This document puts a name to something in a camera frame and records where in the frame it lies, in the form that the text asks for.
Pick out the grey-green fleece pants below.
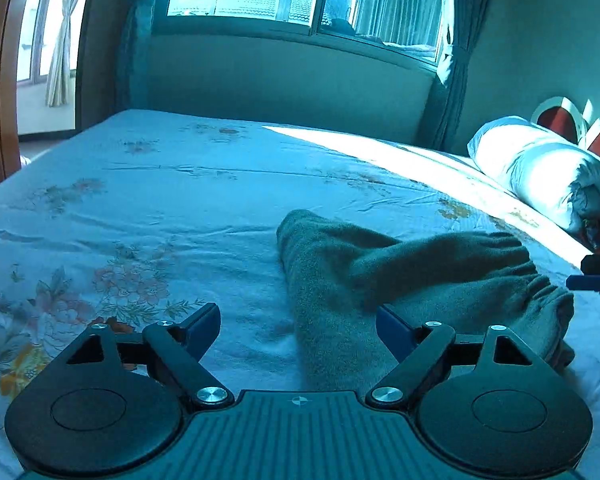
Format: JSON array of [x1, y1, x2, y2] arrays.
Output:
[[277, 210, 574, 394]]

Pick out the rolled white blue duvet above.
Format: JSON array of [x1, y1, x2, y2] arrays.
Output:
[[467, 116, 600, 244]]

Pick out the red white headboard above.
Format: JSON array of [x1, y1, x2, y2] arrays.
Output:
[[531, 96, 600, 156]]

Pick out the light blue floral bed sheet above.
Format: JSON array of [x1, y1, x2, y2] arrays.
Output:
[[0, 110, 600, 479]]

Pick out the teal right window curtain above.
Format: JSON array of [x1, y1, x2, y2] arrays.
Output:
[[417, 0, 490, 151]]

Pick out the teal window curtain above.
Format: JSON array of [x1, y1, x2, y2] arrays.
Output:
[[114, 0, 157, 112], [417, 0, 490, 151]]

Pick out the sheer white window curtain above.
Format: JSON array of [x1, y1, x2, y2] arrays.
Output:
[[353, 0, 442, 47]]

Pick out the teal left window curtain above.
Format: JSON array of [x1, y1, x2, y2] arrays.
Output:
[[114, 0, 157, 112]]

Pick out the beige hallway curtain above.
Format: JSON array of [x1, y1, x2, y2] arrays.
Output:
[[45, 0, 79, 107]]

